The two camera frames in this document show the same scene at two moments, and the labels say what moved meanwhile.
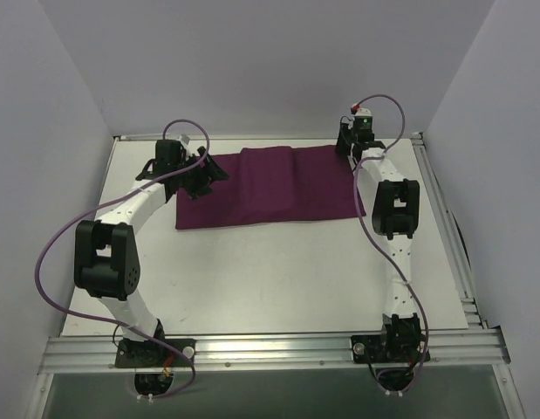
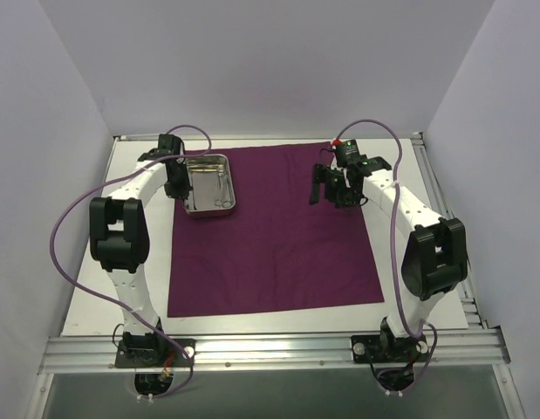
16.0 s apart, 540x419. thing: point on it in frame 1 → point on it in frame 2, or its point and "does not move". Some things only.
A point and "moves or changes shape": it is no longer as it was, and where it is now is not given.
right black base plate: x=389 y=348 does not move
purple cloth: x=276 y=185 moves or changes shape
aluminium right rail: x=474 y=314 does not move
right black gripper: x=347 y=142 → x=331 y=186
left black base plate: x=152 y=353 does not move
